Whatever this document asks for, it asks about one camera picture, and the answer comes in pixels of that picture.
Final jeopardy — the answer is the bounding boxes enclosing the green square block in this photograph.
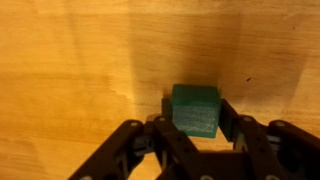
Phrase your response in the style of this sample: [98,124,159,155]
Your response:
[171,84,221,138]

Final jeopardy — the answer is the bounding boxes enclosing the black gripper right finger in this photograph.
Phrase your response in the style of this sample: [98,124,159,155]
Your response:
[219,99,320,180]

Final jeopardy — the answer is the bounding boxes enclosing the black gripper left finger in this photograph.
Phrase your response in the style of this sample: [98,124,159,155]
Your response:
[68,98,206,180]

